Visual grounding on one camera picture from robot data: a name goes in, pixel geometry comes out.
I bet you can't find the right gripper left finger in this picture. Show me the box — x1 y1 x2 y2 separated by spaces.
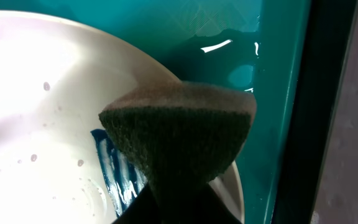
112 184 162 224

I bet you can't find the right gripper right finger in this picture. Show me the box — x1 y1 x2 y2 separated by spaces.
194 184 241 224

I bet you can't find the green scrubbing sponge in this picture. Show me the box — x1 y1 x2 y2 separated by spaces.
99 82 257 218

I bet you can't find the white plate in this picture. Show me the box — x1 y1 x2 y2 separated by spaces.
0 9 246 224

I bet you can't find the teal plastic tray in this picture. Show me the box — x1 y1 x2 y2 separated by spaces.
0 0 311 223

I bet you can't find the black plastic tray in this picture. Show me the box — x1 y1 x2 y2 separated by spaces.
272 1 358 224

